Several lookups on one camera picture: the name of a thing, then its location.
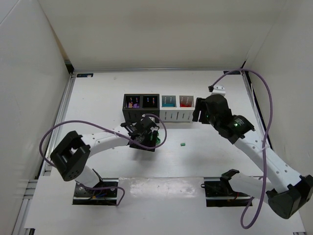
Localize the black double bin container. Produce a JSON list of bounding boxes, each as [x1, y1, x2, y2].
[[122, 94, 160, 123]]

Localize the purple cable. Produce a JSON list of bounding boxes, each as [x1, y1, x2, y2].
[[207, 69, 273, 229], [39, 114, 167, 206]]

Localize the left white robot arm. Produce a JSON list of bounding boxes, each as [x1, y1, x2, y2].
[[50, 117, 157, 188]]

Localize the white double bin container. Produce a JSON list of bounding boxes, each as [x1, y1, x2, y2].
[[159, 95, 195, 122]]

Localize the blue label left corner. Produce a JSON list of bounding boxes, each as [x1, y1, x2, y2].
[[76, 73, 93, 78]]

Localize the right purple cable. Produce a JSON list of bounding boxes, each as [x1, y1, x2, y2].
[[207, 69, 273, 229]]

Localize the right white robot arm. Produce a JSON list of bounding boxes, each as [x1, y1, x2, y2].
[[193, 94, 313, 219]]

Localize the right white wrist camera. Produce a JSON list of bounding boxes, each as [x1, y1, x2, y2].
[[208, 84, 225, 96]]

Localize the square green lego brick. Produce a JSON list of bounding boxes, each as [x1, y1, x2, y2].
[[156, 133, 161, 145]]

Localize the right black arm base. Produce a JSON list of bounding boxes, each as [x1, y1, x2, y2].
[[201, 178, 251, 208]]

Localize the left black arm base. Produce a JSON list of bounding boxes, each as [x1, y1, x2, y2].
[[72, 179, 118, 206]]

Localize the blue label corner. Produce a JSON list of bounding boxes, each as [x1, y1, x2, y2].
[[223, 70, 241, 75], [76, 73, 93, 78]]

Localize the teal lego brick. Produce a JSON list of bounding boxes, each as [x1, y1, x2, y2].
[[162, 103, 176, 108]]

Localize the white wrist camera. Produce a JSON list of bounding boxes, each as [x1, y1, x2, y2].
[[208, 84, 225, 96], [140, 114, 158, 128]]

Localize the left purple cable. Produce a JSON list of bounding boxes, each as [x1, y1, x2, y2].
[[39, 114, 167, 206]]

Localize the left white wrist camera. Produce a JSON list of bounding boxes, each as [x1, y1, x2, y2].
[[140, 114, 158, 128]]

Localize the blue label right corner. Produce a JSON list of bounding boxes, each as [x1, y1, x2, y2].
[[223, 70, 241, 75]]

